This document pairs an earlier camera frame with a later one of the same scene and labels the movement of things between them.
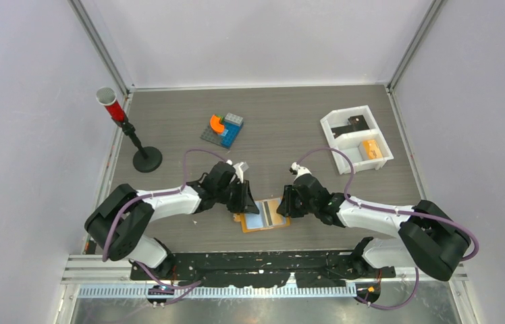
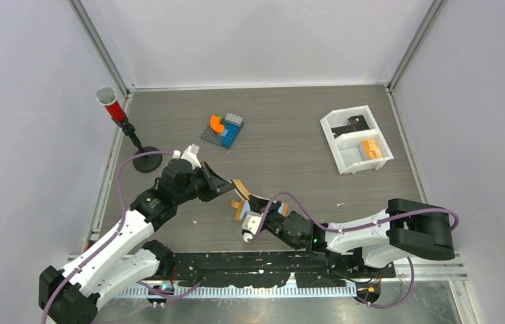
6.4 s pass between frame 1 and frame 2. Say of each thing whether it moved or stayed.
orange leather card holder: moved
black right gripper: moved
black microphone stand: stayed
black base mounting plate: stayed
